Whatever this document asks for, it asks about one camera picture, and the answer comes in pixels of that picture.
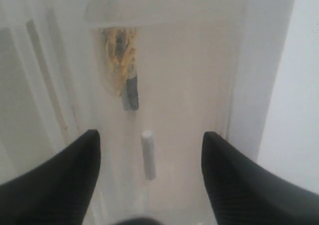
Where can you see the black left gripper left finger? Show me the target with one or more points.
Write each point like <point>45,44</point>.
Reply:
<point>57,192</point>

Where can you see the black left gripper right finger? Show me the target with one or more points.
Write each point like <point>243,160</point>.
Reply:
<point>243,193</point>

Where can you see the clear drawer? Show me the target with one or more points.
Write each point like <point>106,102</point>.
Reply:
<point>186,56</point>

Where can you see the yellow keychain with black strap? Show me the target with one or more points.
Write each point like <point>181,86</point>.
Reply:
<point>120,65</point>

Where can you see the white translucent drawer cabinet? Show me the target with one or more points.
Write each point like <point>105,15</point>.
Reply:
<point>46,95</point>

